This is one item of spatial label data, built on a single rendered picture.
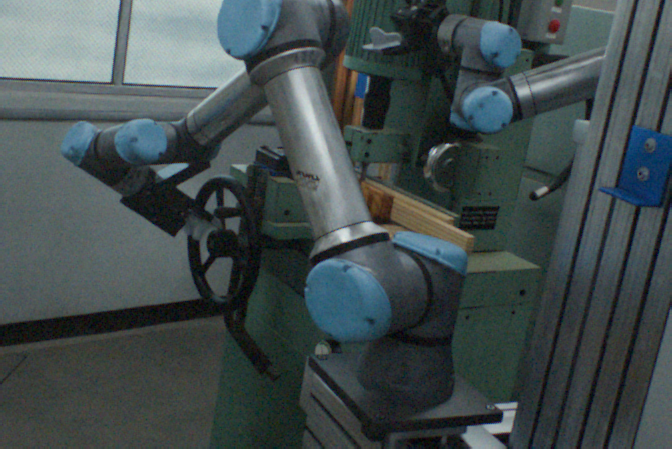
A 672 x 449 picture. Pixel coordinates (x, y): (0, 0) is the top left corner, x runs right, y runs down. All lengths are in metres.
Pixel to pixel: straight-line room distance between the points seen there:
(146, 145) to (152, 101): 1.71
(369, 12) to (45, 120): 1.41
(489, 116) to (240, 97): 0.41
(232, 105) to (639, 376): 0.78
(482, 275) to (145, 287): 1.66
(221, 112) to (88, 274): 1.84
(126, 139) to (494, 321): 1.04
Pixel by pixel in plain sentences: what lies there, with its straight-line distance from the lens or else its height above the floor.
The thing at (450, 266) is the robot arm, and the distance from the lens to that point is 1.37.
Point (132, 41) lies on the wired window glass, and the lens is 3.33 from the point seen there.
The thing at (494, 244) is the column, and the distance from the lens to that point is 2.35.
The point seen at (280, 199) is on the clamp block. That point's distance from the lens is 1.99.
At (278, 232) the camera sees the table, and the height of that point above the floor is 0.86.
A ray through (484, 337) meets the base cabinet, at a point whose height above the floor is 0.63.
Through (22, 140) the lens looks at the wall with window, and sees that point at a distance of 3.14.
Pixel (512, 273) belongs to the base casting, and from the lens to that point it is 2.26.
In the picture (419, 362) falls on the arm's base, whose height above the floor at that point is 0.88.
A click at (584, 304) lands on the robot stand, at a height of 1.03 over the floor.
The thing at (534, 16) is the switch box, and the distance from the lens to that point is 2.18.
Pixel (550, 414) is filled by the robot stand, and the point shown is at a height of 0.85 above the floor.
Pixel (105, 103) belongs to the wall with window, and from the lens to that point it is 3.24.
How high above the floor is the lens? 1.41
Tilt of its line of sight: 14 degrees down
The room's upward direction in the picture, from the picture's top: 10 degrees clockwise
